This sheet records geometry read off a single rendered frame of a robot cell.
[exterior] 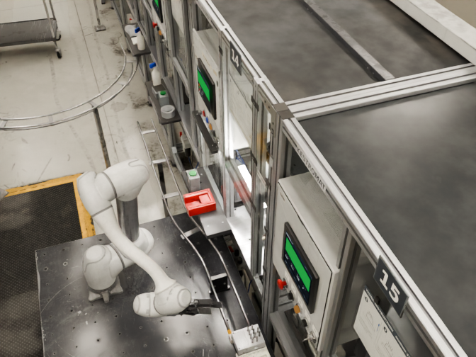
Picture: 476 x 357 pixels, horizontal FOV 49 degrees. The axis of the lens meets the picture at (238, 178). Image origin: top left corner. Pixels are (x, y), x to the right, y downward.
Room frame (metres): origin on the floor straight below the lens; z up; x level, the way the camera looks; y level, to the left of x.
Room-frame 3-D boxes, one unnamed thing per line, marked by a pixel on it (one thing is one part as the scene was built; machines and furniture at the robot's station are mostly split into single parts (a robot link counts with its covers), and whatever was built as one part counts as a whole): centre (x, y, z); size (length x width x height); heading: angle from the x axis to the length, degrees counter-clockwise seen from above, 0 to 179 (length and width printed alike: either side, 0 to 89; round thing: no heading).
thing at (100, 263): (1.67, 0.73, 0.85); 0.18 x 0.16 x 0.22; 130
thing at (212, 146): (2.14, 0.17, 1.37); 0.36 x 0.04 x 0.04; 19
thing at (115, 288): (1.64, 0.73, 0.71); 0.22 x 0.18 x 0.06; 19
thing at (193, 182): (2.17, 0.25, 0.97); 0.08 x 0.08 x 0.12; 19
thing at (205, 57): (2.18, 0.04, 1.60); 0.42 x 0.29 x 0.46; 19
